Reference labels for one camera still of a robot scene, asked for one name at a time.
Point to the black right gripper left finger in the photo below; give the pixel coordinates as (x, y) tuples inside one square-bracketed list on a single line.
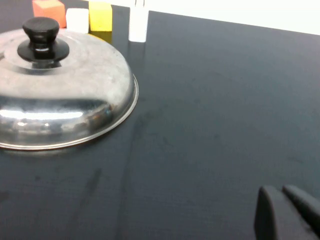
[(272, 217)]

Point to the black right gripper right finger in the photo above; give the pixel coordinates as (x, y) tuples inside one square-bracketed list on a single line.
[(305, 202)]

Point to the steel lid with black knob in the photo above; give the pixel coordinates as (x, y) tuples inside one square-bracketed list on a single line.
[(75, 82)]

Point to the yellow foam block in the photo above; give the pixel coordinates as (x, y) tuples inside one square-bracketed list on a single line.
[(100, 17)]

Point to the white foam block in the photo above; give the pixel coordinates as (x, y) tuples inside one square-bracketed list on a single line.
[(77, 20)]

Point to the orange foam block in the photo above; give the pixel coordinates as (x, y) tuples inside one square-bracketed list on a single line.
[(48, 11)]

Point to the white upright post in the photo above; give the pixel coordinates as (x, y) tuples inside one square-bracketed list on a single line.
[(138, 25)]

